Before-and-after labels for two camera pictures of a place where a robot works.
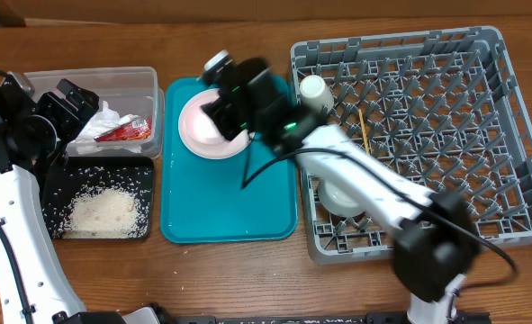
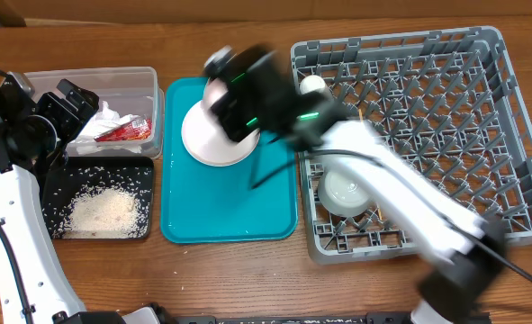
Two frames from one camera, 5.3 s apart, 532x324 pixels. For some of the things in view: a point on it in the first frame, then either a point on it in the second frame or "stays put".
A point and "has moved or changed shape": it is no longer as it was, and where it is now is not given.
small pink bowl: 202,128 has moved or changed shape
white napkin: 101,121 stays put
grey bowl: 340,199 stays put
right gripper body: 237,120 stays put
